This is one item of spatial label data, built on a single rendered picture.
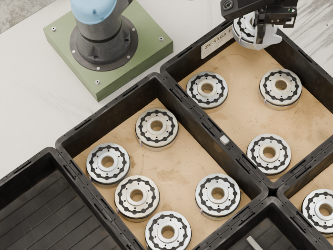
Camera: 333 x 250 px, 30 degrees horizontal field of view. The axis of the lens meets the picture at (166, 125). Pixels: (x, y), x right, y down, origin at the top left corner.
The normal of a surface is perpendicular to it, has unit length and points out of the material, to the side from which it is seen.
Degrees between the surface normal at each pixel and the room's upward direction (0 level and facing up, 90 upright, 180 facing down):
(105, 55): 75
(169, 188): 0
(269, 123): 0
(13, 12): 0
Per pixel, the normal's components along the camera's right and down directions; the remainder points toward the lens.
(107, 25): 0.51, 0.78
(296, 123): -0.04, -0.44
